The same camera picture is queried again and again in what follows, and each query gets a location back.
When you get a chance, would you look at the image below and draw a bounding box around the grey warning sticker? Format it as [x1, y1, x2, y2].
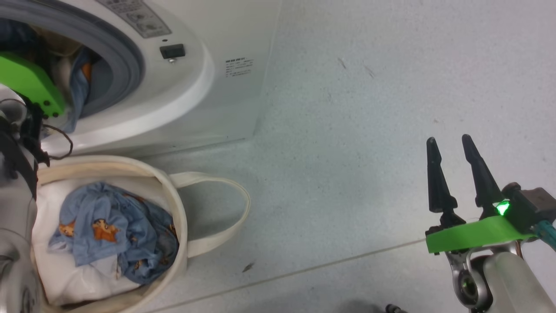
[98, 0, 172, 39]

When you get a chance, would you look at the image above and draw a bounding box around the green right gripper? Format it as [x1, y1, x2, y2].
[425, 134, 537, 255]

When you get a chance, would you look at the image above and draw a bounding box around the white front-load washing machine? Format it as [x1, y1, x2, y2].
[0, 0, 283, 159]

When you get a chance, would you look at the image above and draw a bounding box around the white cushion liner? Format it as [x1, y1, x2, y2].
[33, 176, 174, 305]

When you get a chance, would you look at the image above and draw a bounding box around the cream canvas laundry basket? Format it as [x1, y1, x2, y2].
[30, 155, 251, 313]

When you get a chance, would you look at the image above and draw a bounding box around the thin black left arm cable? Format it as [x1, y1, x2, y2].
[41, 124, 73, 161]

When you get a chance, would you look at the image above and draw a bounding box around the teal right camera cable plug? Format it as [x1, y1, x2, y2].
[534, 220, 556, 252]

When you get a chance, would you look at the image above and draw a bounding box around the pale blue and white garment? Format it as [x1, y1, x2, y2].
[52, 47, 114, 133]

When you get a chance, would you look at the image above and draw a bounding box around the blue bear print garment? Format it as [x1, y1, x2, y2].
[48, 182, 179, 285]

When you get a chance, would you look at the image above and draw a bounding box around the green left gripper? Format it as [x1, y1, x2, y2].
[0, 51, 66, 118]

